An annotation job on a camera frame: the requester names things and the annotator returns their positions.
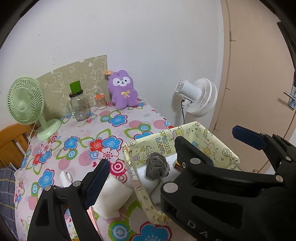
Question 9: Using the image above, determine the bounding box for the white tissue roll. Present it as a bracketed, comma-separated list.
[60, 171, 73, 188]

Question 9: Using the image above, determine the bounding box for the grey sock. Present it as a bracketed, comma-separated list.
[145, 152, 170, 180]

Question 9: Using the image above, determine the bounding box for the white towel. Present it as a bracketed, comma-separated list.
[92, 175, 133, 219]

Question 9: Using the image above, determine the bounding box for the red chocolate box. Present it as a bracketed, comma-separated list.
[174, 162, 184, 172]

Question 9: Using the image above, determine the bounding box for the grey plaid pillow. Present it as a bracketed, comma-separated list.
[0, 167, 18, 240]

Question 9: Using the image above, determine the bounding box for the beige door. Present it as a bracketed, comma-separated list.
[210, 1, 295, 173]

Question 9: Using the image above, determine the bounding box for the floral tablecloth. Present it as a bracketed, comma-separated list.
[14, 97, 200, 241]

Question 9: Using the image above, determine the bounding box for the wooden bed headboard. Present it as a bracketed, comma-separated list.
[0, 123, 34, 168]

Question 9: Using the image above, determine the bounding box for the yellow cartoon storage box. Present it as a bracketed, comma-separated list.
[123, 121, 240, 225]

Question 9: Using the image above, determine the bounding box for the white standing fan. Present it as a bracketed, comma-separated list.
[175, 78, 218, 124]

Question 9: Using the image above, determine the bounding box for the glass mason jar mug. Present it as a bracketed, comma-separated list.
[68, 90, 90, 121]

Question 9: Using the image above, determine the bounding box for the green desk fan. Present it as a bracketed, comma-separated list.
[7, 76, 61, 141]

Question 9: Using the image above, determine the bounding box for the cotton swab jar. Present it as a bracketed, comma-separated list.
[94, 93, 106, 109]

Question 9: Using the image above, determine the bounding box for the green plastic cup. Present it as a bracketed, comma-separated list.
[69, 80, 82, 94]

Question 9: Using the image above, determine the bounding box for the purple plush bunny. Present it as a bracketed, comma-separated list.
[107, 70, 138, 110]

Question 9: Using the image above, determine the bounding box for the green patterned wall board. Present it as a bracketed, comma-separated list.
[37, 55, 111, 121]

